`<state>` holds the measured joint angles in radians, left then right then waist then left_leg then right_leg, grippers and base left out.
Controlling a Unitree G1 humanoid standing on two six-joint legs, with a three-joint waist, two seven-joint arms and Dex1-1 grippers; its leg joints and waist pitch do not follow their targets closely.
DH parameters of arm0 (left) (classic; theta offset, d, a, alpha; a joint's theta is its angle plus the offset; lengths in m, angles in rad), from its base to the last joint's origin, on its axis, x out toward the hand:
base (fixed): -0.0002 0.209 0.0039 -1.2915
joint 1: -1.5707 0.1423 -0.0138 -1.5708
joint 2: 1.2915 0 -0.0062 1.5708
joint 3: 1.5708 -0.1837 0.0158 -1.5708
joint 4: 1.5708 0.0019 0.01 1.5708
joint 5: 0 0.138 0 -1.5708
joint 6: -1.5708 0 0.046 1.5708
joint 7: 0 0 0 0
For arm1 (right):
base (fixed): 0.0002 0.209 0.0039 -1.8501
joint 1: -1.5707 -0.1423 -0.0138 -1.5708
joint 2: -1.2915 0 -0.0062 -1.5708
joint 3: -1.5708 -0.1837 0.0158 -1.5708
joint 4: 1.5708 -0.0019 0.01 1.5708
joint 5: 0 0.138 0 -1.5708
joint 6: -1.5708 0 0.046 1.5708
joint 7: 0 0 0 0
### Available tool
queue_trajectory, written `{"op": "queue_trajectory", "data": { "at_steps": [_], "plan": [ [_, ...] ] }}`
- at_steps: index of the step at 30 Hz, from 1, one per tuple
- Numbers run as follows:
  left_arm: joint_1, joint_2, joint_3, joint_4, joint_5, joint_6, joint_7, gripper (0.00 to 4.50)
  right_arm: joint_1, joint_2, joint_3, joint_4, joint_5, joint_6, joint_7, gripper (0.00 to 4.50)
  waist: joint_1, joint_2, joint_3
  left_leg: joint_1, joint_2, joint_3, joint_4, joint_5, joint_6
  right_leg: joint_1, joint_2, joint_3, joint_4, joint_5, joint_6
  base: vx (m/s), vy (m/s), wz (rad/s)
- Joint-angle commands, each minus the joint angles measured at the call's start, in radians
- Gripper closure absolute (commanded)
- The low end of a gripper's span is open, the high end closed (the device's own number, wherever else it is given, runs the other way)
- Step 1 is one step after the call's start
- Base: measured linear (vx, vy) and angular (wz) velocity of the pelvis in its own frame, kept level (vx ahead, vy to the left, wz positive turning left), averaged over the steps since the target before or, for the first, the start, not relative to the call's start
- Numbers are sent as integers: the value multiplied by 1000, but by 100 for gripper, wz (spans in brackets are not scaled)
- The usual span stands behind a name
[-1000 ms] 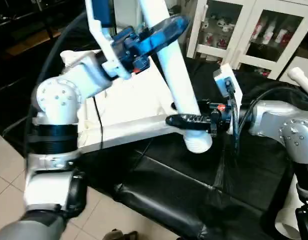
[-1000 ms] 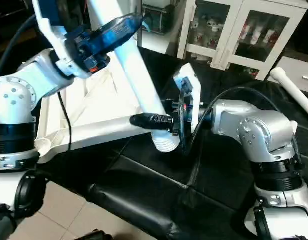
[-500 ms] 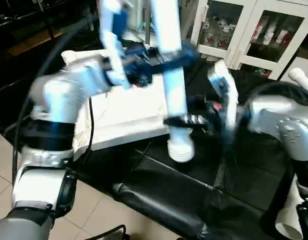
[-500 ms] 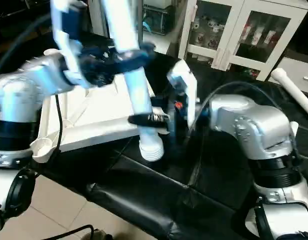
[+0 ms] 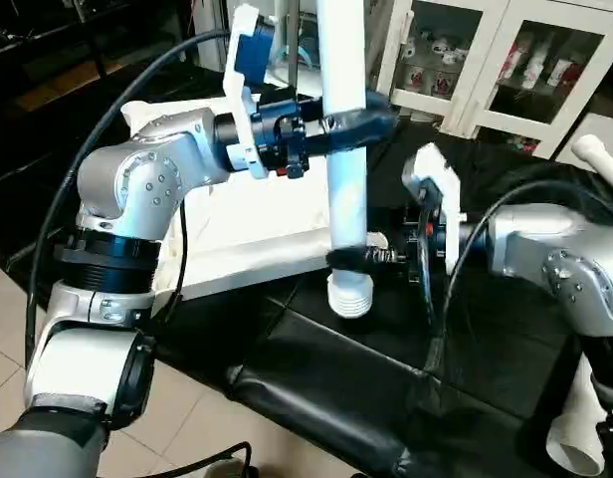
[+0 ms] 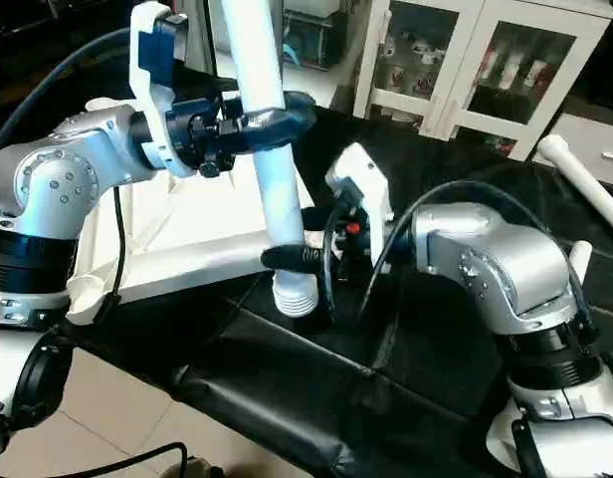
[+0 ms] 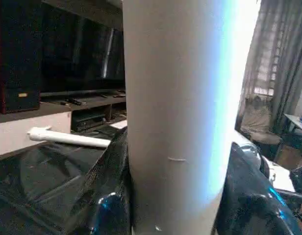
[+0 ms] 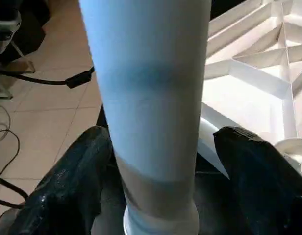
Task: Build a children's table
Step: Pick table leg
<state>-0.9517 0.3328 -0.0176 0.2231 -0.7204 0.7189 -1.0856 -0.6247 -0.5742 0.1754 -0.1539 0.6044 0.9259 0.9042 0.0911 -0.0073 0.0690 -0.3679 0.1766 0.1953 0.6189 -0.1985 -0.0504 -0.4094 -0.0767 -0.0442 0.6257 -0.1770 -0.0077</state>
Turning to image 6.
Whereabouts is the white glass door cabinet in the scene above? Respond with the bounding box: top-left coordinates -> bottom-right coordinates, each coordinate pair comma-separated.
354,0 -> 611,160

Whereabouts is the white plastic table top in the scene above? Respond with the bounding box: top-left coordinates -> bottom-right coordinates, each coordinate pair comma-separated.
66,95 -> 332,328

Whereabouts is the white plastic table leg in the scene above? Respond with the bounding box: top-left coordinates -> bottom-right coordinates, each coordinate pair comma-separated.
219,0 -> 322,320
537,134 -> 613,238
568,239 -> 594,290

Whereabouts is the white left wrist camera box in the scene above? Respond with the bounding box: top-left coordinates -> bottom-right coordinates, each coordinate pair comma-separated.
129,0 -> 193,178

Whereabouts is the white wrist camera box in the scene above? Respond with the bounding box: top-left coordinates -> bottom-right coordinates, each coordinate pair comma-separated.
324,142 -> 395,250
129,0 -> 193,178

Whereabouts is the teal plastic object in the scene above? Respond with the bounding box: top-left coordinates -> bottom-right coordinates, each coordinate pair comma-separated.
280,38 -> 306,69

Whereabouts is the black work mat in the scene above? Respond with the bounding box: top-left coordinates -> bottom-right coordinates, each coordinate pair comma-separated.
0,55 -> 613,478

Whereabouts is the white drawer unit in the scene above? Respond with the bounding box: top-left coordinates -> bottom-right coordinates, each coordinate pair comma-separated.
550,112 -> 613,190

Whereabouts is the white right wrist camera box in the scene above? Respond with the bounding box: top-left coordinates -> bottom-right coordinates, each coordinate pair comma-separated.
324,142 -> 395,250

